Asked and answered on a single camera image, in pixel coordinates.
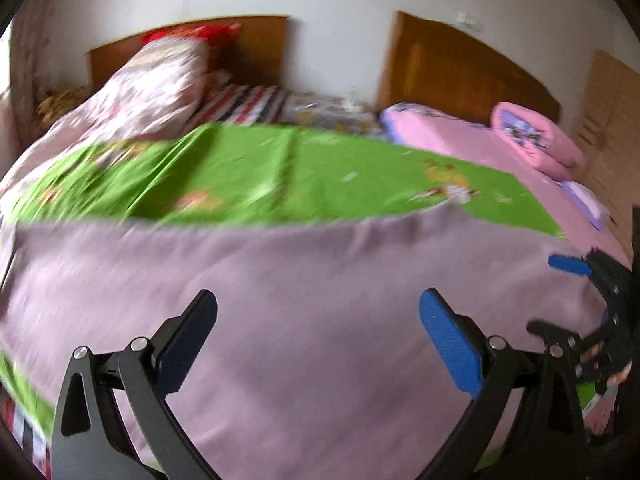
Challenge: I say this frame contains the lilac fleece pants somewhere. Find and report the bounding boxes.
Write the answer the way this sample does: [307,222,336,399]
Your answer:
[1,203,604,479]

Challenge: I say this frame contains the pink bed sheet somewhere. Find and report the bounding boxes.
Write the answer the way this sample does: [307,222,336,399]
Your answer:
[380,102,632,436]

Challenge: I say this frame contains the folded lilac cloth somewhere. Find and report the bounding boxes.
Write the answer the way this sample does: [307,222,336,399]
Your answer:
[558,180,610,231]

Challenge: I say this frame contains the rolled pink blanket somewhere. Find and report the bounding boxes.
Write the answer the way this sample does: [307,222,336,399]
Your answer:
[490,102,585,181]

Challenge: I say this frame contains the beige wooden wardrobe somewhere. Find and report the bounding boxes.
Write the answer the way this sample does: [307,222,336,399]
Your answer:
[572,50,640,257]

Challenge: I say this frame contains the right wooden headboard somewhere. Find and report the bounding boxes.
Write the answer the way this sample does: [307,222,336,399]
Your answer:
[376,11,562,125]

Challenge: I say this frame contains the wooden headboard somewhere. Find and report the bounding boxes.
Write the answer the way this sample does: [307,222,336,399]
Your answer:
[87,15,290,91]
[376,11,562,125]

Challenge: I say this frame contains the floral nightstand cover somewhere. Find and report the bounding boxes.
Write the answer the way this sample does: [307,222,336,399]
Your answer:
[277,93,383,138]

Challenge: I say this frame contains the green cartoon bed sheet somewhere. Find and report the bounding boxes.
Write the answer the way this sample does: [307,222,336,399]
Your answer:
[2,125,566,424]

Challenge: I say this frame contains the brown patterned blanket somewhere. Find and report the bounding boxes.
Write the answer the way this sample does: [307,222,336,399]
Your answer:
[36,87,89,128]

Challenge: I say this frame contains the pink patterned quilt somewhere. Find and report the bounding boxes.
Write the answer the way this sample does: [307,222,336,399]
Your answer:
[1,38,209,193]

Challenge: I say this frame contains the plaid checked sheet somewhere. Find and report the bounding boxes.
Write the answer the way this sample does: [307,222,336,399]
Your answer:
[186,84,288,131]

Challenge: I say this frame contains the left wooden headboard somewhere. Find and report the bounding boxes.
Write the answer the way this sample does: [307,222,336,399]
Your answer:
[87,15,290,91]

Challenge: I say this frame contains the floral curtain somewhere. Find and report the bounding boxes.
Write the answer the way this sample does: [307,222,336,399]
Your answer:
[10,0,52,150]

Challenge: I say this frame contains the red embroidered pillow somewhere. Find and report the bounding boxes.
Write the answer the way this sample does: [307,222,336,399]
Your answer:
[142,23,242,72]

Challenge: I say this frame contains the wall socket plate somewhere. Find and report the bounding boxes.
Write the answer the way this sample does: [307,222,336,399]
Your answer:
[456,12,484,32]

